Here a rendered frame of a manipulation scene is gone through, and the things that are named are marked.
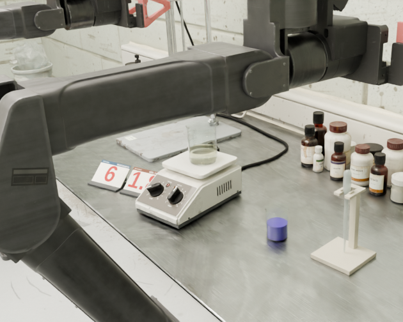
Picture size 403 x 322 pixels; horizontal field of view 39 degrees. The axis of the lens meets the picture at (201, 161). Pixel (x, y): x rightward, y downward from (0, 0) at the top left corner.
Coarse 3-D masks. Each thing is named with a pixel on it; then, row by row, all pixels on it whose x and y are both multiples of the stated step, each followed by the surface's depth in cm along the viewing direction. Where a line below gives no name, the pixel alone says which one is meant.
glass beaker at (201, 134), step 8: (200, 120) 119; (208, 120) 119; (192, 128) 118; (200, 128) 119; (208, 128) 119; (192, 136) 114; (200, 136) 114; (208, 136) 114; (192, 144) 115; (200, 144) 114; (208, 144) 115; (216, 144) 117; (192, 152) 116; (200, 152) 115; (208, 152) 115; (216, 152) 117; (192, 160) 117; (200, 160) 116; (208, 160) 116; (216, 160) 118
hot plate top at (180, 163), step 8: (184, 152) 124; (168, 160) 120; (176, 160) 120; (184, 160) 120; (224, 160) 118; (232, 160) 118; (168, 168) 118; (176, 168) 116; (184, 168) 116; (192, 168) 116; (200, 168) 115; (208, 168) 115; (216, 168) 115; (224, 168) 117; (192, 176) 114; (200, 176) 112
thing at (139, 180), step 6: (132, 174) 129; (138, 174) 128; (144, 174) 128; (150, 174) 127; (132, 180) 128; (138, 180) 128; (144, 180) 127; (150, 180) 126; (126, 186) 128; (132, 186) 128; (138, 186) 127; (144, 186) 126
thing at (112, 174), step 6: (102, 168) 134; (108, 168) 133; (114, 168) 133; (120, 168) 132; (126, 168) 131; (96, 174) 134; (102, 174) 133; (108, 174) 132; (114, 174) 132; (120, 174) 131; (102, 180) 132; (108, 180) 131; (114, 180) 131; (120, 180) 130
